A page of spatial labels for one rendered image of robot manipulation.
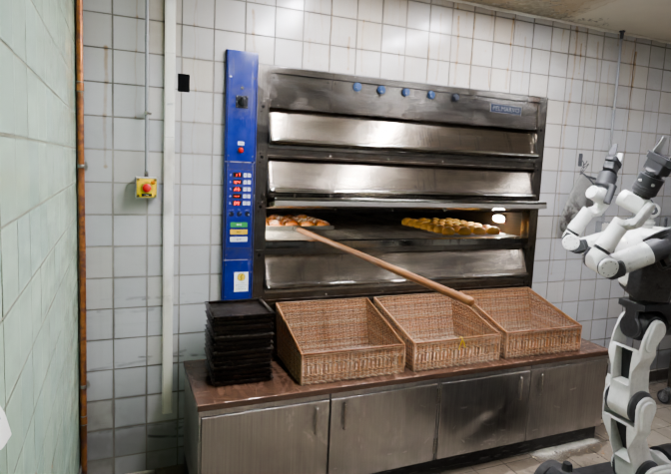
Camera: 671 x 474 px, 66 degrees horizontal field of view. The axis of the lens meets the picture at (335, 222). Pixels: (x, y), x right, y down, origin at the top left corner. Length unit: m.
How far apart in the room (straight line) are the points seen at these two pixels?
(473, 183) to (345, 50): 1.14
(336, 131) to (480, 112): 0.98
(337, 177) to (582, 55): 1.93
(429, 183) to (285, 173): 0.90
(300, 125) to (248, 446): 1.60
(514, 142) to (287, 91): 1.54
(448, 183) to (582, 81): 1.24
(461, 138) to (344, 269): 1.09
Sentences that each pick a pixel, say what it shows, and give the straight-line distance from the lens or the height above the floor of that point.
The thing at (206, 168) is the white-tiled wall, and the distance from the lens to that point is 2.70.
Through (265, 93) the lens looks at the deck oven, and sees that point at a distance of 2.78.
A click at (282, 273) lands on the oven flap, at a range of 2.85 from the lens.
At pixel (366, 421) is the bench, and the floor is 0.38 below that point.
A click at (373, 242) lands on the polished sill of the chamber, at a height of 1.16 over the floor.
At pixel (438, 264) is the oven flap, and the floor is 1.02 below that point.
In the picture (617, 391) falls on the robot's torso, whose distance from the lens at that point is 2.71.
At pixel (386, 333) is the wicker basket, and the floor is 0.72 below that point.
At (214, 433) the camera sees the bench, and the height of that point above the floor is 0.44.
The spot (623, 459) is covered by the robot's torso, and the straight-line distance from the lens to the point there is 2.88.
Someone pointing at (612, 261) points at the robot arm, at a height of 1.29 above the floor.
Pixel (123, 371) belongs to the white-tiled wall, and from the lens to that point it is 2.87.
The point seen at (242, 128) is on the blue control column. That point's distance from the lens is 2.70.
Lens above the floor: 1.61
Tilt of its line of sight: 6 degrees down
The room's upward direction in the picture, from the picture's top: 3 degrees clockwise
